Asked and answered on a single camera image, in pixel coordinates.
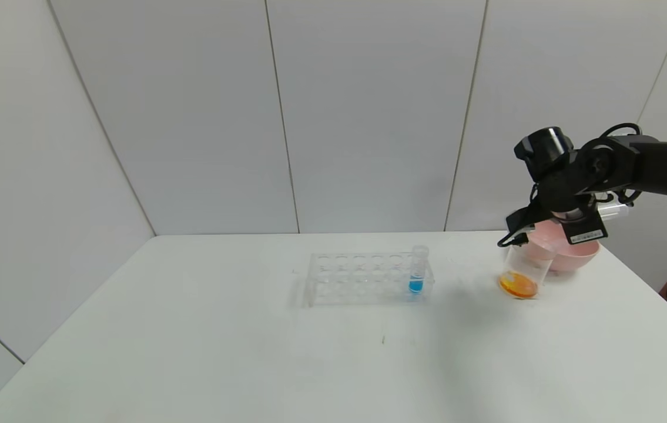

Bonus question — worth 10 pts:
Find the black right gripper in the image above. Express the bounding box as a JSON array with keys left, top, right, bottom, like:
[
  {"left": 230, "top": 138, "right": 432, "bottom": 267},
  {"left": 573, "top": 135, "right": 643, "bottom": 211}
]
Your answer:
[{"left": 550, "top": 207, "right": 609, "bottom": 245}]

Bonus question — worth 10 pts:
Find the test tube with yellow pigment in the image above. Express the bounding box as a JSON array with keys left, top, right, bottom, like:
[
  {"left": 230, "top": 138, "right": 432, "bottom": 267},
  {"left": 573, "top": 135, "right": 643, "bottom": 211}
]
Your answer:
[{"left": 595, "top": 202, "right": 629, "bottom": 222}]

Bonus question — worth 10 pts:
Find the clear glass beaker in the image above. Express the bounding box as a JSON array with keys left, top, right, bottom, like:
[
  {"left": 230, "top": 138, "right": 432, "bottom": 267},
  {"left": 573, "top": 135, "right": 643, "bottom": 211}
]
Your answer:
[{"left": 498, "top": 236, "right": 557, "bottom": 301}]

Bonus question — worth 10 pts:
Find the test tube with blue pigment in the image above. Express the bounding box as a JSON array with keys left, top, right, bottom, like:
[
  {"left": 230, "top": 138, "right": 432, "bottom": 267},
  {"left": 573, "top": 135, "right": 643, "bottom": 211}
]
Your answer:
[{"left": 409, "top": 245, "right": 430, "bottom": 295}]

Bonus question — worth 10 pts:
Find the clear acrylic test tube rack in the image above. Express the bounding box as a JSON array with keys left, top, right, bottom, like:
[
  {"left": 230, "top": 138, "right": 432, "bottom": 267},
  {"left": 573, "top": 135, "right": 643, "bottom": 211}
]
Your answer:
[{"left": 304, "top": 252, "right": 434, "bottom": 308}]

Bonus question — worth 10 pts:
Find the pink bowl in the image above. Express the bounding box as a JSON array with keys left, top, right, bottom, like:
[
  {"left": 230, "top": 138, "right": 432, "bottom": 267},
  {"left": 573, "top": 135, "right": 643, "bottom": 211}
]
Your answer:
[{"left": 523, "top": 220, "right": 602, "bottom": 274}]

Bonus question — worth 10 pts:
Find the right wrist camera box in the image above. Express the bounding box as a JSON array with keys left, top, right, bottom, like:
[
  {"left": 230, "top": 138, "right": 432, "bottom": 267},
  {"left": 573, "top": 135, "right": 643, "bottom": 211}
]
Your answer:
[{"left": 562, "top": 213, "right": 610, "bottom": 246}]

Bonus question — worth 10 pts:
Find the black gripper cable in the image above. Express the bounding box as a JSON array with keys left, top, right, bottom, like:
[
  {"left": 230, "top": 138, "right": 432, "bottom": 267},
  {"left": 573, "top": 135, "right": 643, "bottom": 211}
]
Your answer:
[{"left": 497, "top": 231, "right": 529, "bottom": 249}]

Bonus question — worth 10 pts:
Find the black cable with white tag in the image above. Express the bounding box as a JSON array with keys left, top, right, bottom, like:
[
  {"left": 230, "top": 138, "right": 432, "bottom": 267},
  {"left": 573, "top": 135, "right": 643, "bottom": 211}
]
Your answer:
[{"left": 599, "top": 122, "right": 643, "bottom": 142}]

